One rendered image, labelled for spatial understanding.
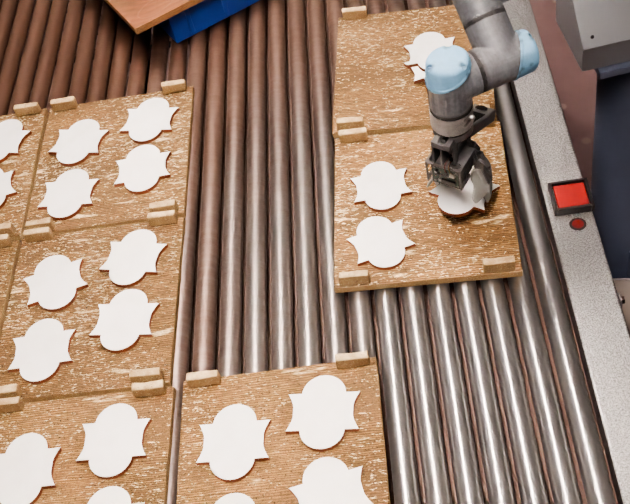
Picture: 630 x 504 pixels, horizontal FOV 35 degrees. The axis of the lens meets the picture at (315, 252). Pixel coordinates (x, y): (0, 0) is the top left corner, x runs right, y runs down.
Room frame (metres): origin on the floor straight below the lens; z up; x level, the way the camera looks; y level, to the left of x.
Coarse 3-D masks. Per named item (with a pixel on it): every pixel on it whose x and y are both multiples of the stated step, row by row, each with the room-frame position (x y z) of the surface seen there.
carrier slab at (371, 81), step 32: (352, 32) 1.95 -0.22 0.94; (384, 32) 1.92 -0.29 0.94; (416, 32) 1.89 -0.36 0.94; (448, 32) 1.86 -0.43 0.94; (352, 64) 1.84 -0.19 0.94; (384, 64) 1.81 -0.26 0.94; (352, 96) 1.73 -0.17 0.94; (384, 96) 1.70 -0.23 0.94; (416, 96) 1.68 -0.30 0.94; (480, 96) 1.62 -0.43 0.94; (384, 128) 1.60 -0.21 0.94; (416, 128) 1.58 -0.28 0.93
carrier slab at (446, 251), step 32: (352, 160) 1.53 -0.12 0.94; (384, 160) 1.51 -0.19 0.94; (416, 160) 1.48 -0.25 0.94; (352, 192) 1.44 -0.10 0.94; (416, 192) 1.39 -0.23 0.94; (352, 224) 1.35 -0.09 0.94; (416, 224) 1.31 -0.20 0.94; (448, 224) 1.29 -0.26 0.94; (480, 224) 1.27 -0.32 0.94; (512, 224) 1.25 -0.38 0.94; (352, 256) 1.27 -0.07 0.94; (416, 256) 1.23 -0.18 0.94; (448, 256) 1.21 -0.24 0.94; (480, 256) 1.19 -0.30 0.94; (352, 288) 1.20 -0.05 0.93; (384, 288) 1.19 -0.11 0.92
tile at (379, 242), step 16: (368, 224) 1.33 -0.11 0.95; (384, 224) 1.32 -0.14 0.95; (400, 224) 1.31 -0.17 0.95; (352, 240) 1.30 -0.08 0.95; (368, 240) 1.29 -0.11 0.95; (384, 240) 1.28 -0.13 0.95; (400, 240) 1.27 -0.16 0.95; (368, 256) 1.25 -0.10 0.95; (384, 256) 1.24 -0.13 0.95; (400, 256) 1.23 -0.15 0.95
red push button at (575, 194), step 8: (568, 184) 1.32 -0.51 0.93; (576, 184) 1.31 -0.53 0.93; (560, 192) 1.30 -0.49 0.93; (568, 192) 1.30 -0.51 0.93; (576, 192) 1.29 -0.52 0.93; (584, 192) 1.29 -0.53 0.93; (560, 200) 1.28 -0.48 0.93; (568, 200) 1.28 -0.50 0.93; (576, 200) 1.27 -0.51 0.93; (584, 200) 1.27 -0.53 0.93
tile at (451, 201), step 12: (468, 180) 1.35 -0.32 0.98; (432, 192) 1.34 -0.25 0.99; (444, 192) 1.33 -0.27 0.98; (456, 192) 1.32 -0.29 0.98; (468, 192) 1.32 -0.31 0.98; (492, 192) 1.31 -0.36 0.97; (444, 204) 1.30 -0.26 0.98; (456, 204) 1.29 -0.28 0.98; (468, 204) 1.29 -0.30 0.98; (480, 204) 1.28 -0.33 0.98; (456, 216) 1.27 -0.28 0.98
